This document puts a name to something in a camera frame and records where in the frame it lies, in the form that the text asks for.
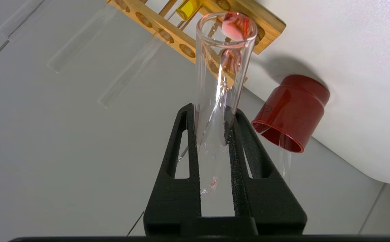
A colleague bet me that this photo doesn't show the empty glass test tube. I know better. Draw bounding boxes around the empty glass test tube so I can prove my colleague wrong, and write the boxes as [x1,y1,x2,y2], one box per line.
[278,133,292,187]

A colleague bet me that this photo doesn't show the yellow pigment glass test tube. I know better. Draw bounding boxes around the yellow pigment glass test tube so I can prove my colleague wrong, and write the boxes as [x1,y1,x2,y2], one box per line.
[97,0,202,109]

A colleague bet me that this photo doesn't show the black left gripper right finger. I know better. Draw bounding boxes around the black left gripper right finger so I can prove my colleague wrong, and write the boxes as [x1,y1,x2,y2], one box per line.
[228,108,307,236]

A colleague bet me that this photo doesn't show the wooden test tube rack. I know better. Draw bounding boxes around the wooden test tube rack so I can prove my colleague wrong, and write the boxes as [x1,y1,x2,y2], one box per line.
[106,0,287,84]

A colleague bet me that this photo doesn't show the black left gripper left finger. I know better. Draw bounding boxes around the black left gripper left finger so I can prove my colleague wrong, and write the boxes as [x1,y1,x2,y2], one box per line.
[144,103,202,236]

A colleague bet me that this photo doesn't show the dark red plastic cup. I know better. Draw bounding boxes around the dark red plastic cup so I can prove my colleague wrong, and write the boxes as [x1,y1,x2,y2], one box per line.
[251,75,330,153]

